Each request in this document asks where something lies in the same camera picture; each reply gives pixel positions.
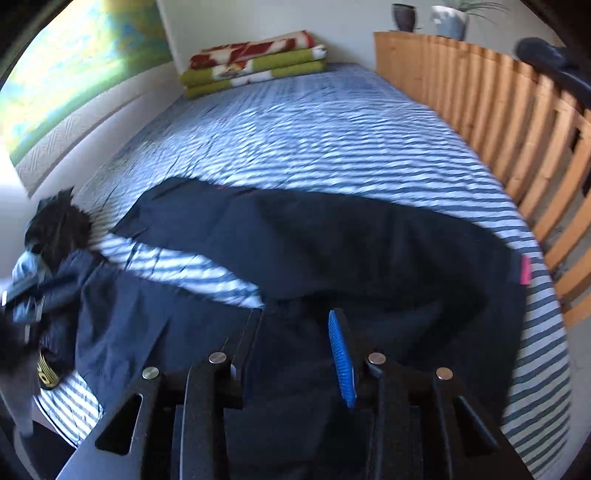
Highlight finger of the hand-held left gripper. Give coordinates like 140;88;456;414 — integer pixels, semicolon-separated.
0;276;44;305

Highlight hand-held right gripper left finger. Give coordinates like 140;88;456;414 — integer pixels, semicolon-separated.
55;308;265;480

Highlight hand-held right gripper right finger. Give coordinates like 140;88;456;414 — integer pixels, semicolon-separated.
327;308;536;480

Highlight black pants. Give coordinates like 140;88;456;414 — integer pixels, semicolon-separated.
41;176;531;480

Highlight black yellow belt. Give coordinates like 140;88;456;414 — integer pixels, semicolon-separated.
37;351;75;391

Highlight black crumpled garment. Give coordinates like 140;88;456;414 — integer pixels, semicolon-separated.
25;187;93;273

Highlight blue white striped bedspread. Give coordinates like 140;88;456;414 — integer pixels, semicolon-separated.
34;62;571;480

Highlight green folded blanket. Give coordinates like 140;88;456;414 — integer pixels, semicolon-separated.
179;46;328;86
185;59;328;100

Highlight red cream folded blanket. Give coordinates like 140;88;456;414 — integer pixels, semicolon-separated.
189;30;329;71

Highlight dark ceramic pot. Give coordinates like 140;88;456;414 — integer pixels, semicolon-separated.
392;4;419;33

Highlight white potted plant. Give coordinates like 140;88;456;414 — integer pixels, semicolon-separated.
430;0;509;41

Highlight black padded jacket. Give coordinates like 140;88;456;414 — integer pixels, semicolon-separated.
515;37;591;116

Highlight landscape wall tapestry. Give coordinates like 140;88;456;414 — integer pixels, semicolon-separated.
0;0;174;195

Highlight wooden slatted bed rail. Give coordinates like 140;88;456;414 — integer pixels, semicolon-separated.
373;31;591;330

